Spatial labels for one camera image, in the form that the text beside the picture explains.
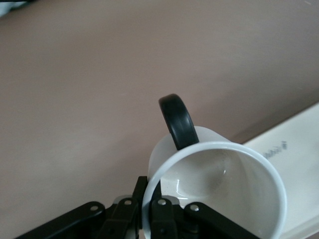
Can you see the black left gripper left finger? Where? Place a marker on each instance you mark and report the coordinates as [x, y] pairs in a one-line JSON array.
[[119, 216]]

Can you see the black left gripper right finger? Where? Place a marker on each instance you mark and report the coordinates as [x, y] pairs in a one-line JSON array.
[[164, 219]]

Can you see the cream rectangular tray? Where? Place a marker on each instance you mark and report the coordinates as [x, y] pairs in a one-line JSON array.
[[294, 154]]

